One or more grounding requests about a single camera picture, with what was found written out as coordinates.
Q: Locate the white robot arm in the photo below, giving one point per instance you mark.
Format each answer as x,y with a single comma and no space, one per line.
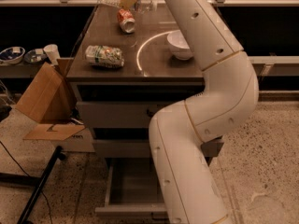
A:
177,131

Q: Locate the bottom grey drawer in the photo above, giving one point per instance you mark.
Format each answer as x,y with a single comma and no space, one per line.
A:
134,187

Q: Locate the black stand leg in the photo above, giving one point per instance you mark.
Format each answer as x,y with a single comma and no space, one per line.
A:
37,183

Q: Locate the top grey drawer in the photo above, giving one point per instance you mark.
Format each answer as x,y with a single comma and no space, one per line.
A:
128,106

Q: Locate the green white crushed can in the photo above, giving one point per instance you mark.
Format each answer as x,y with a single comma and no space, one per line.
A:
104,56

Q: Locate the grey drawer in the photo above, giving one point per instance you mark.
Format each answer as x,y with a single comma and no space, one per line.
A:
121,142
128,106
134,187

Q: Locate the white paper cup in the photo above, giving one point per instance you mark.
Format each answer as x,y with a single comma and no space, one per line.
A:
52,52

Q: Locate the middle grey drawer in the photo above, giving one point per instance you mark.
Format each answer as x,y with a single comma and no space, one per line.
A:
121,142

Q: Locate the blue white bowl right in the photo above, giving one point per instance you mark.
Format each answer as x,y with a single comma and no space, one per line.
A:
35,56

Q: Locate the red soda can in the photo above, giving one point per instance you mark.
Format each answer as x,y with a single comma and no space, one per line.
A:
126,21

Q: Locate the grey drawer cabinet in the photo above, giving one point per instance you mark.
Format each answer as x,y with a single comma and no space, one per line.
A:
147,57

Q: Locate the white ceramic bowl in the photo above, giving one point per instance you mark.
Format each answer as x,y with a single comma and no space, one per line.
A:
178,45

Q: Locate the brown cardboard box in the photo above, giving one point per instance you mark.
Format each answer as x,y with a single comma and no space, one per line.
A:
49,102

